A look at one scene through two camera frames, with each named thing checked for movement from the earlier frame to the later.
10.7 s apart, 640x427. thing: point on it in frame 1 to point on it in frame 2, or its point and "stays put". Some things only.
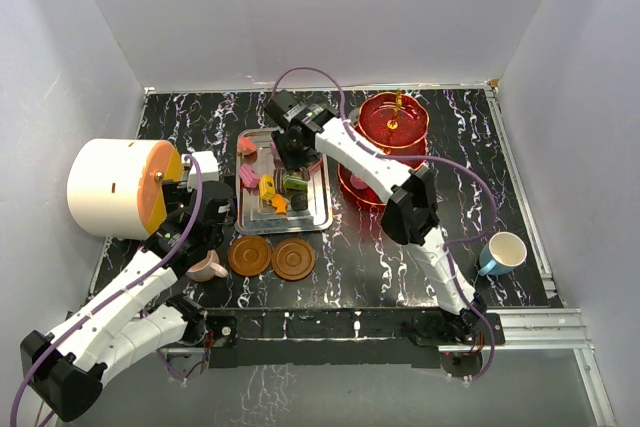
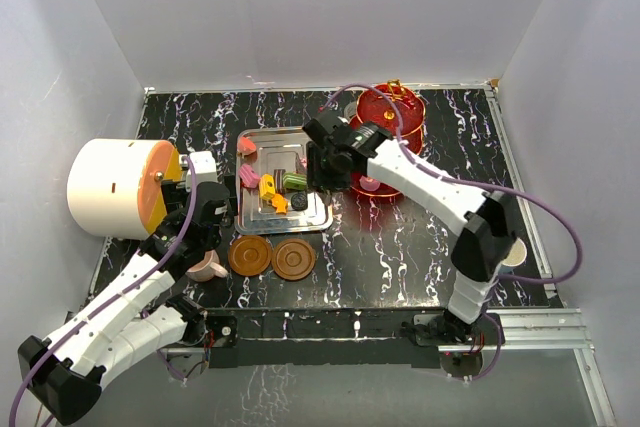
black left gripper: (176, 213) stays put
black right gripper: (294, 163) to (316, 179)
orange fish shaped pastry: (280, 203) stays put
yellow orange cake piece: (266, 186) stays put
